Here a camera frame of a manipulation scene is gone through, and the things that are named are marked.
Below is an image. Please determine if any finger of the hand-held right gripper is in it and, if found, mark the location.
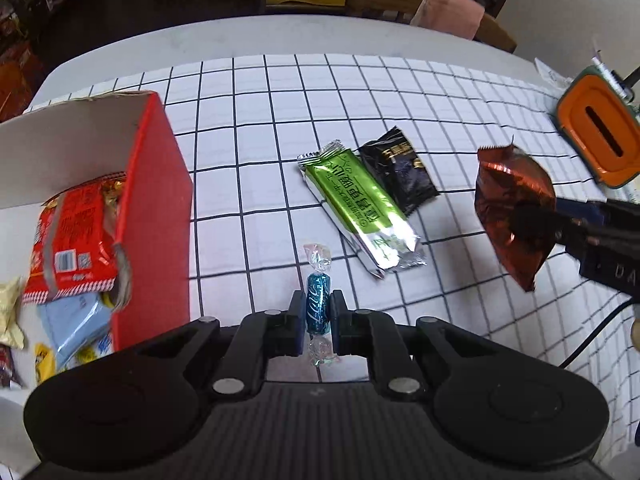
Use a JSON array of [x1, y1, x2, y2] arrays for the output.
[[509, 202, 588, 247], [554, 197, 608, 226]]

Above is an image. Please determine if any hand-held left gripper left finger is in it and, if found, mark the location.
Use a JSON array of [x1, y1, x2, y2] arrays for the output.
[[135, 290, 307, 401]]

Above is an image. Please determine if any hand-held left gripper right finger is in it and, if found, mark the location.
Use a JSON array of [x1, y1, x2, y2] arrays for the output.
[[330, 290, 501, 401]]

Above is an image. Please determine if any blue candy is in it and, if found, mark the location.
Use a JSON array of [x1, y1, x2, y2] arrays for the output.
[[302, 242, 335, 366]]

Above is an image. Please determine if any red-brown foil snack packet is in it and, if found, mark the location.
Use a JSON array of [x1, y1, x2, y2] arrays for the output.
[[474, 142, 557, 293]]

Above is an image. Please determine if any red cardboard box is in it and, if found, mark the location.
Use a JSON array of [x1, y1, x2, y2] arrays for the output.
[[0, 90, 195, 401]]

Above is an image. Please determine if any light blue snack packet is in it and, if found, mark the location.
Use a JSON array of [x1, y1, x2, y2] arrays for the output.
[[37, 292, 113, 368]]

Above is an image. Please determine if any large red snack packet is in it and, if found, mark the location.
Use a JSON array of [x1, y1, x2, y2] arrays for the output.
[[22, 175, 132, 306]]

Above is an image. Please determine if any orange-yellow snack packet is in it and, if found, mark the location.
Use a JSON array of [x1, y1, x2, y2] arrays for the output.
[[34, 342, 57, 386]]

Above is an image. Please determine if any cream snack packet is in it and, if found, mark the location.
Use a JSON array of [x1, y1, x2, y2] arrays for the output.
[[0, 276, 26, 350]]

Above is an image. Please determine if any dark candy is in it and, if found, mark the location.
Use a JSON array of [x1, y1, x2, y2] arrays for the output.
[[0, 345, 23, 390]]

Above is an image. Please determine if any orange tissue box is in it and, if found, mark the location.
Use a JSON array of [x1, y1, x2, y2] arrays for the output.
[[550, 67, 640, 191]]

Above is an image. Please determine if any green foil snack packet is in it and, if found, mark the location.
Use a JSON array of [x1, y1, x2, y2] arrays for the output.
[[296, 140, 428, 281]]

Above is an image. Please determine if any white paper slip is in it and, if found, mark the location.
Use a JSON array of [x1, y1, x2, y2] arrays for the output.
[[534, 57, 573, 96]]

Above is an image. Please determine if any white tube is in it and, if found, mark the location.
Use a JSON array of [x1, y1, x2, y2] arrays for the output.
[[590, 50, 633, 103]]

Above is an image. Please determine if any black snack packet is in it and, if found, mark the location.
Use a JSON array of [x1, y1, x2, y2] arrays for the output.
[[356, 126, 440, 218]]

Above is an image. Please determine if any checked tablecloth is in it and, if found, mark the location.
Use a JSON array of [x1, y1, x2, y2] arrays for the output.
[[25, 52, 640, 461]]

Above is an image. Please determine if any pink cloth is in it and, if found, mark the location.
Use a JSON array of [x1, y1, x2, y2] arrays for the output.
[[410, 0, 486, 41]]

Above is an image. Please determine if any wooden chair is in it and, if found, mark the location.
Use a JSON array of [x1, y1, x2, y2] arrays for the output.
[[345, 0, 518, 53]]

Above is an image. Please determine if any orange carton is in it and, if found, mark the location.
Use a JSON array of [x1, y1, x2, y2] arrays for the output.
[[0, 42, 43, 121]]

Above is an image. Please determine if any black cable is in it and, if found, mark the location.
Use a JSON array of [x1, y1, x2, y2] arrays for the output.
[[557, 297, 640, 368]]

